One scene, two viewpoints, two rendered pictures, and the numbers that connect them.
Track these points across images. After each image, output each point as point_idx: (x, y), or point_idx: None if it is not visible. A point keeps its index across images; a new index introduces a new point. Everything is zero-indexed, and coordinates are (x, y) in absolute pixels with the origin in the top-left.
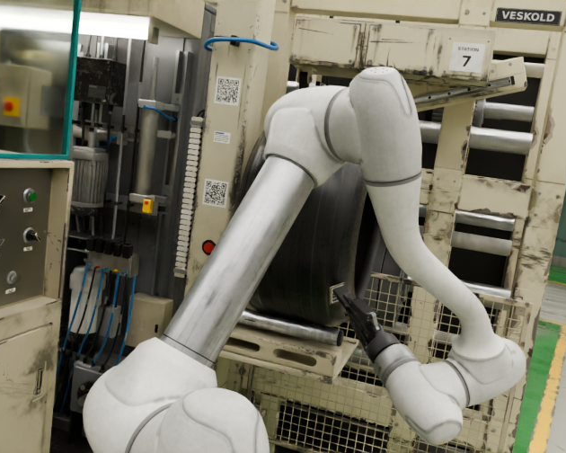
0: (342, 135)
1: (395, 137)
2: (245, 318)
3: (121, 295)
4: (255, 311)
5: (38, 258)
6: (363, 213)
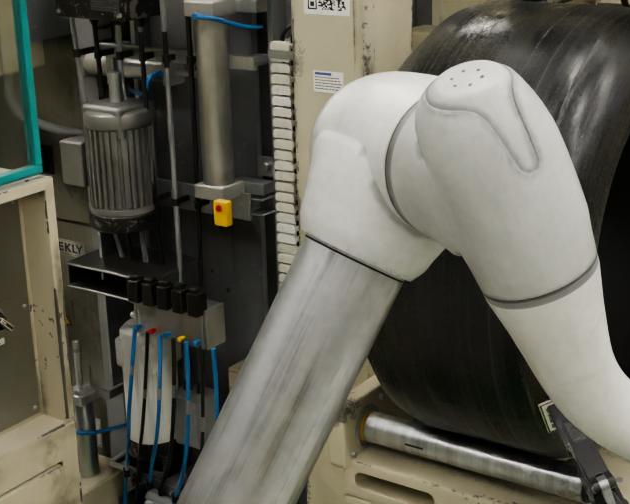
0: (416, 207)
1: (507, 222)
2: (406, 443)
3: (221, 360)
4: (424, 428)
5: (19, 354)
6: None
